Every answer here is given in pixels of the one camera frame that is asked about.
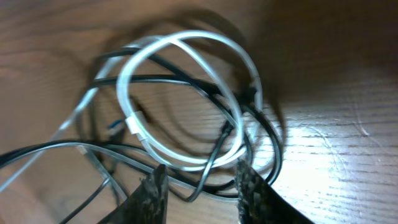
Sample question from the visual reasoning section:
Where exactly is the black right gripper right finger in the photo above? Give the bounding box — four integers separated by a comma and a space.
235, 160, 313, 224

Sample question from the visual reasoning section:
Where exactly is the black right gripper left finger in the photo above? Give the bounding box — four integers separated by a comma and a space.
99, 165, 169, 224

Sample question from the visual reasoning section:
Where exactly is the black usb cable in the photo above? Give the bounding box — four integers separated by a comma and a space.
0, 46, 284, 224

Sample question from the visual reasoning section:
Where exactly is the white usb cable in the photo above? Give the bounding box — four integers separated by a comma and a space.
0, 30, 264, 203

